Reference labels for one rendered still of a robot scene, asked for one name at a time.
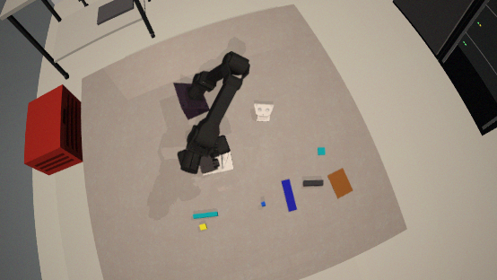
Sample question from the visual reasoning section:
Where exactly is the beige housing plate with two round holes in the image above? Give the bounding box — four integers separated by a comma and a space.
254, 103, 275, 117

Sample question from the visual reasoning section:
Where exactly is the dark blue flat bar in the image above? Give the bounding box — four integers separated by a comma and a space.
282, 179, 297, 212

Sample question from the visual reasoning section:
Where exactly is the dark grey flat bar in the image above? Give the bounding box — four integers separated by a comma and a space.
303, 179, 324, 187

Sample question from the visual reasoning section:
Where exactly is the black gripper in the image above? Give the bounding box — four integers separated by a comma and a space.
178, 135, 230, 166

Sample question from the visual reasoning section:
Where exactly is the brown rectangular plate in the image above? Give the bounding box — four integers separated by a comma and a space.
327, 168, 353, 199

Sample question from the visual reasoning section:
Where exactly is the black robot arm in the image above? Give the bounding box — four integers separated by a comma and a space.
180, 51, 250, 174

